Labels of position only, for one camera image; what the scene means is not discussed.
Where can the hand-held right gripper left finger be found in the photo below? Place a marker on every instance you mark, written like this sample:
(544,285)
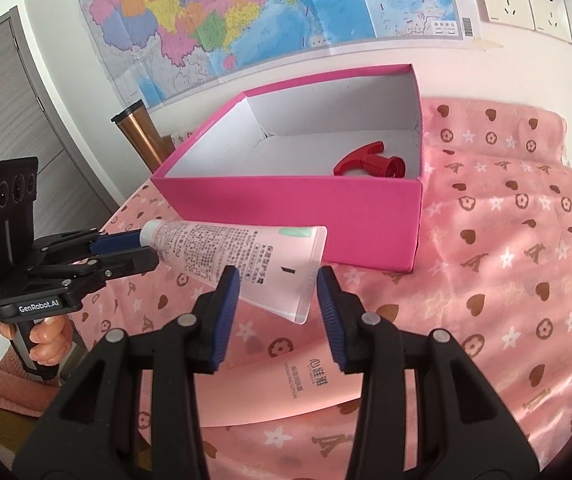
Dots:
(228,320)

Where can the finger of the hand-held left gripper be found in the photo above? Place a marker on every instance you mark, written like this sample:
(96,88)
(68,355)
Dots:
(116,244)
(136,261)

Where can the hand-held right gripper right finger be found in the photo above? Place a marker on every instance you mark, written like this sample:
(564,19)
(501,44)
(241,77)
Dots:
(331,325)

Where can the pink cream tube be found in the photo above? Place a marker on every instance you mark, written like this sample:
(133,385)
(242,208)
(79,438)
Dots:
(226,250)

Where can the pink cardboard box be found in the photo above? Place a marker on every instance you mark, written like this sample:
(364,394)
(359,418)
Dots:
(291,215)

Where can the person's left hand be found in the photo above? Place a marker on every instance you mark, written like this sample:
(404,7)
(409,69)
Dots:
(48,342)

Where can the pale pink carton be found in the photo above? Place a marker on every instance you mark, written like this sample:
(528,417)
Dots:
(276,380)

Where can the copper tumbler with black lid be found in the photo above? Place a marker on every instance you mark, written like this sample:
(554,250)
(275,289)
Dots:
(141,135)

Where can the white patterned cloth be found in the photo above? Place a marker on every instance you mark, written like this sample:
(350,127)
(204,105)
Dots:
(184,136)

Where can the grey door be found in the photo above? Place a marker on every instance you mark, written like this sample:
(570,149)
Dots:
(26,110)

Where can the pink printed cloth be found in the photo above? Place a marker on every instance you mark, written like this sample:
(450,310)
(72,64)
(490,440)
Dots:
(490,285)

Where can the red spray trigger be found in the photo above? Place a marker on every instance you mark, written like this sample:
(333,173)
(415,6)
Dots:
(370,162)

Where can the colourful wall map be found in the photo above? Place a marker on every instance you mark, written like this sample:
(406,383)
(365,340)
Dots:
(216,10)

